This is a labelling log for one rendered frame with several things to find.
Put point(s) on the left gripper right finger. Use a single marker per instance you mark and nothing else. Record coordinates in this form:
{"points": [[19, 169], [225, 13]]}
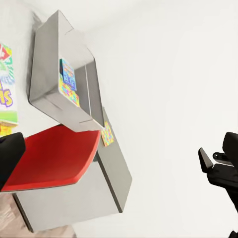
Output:
{"points": [[230, 148]]}

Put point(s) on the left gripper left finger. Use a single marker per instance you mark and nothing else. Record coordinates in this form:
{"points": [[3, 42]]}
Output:
{"points": [[12, 148]]}

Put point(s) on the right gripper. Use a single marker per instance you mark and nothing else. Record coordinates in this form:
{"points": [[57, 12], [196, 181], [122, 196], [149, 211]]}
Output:
{"points": [[221, 175]]}

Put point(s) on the toy box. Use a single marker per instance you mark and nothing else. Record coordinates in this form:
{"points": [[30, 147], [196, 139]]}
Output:
{"points": [[54, 40]]}

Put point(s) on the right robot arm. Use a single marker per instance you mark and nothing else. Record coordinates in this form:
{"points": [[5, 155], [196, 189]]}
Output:
{"points": [[221, 173]]}

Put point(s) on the jigsaw puzzle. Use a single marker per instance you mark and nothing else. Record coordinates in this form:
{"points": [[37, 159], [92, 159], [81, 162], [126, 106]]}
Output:
{"points": [[69, 93], [107, 135]]}

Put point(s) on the swivel chair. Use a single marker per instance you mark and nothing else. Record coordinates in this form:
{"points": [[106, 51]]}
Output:
{"points": [[54, 158]]}

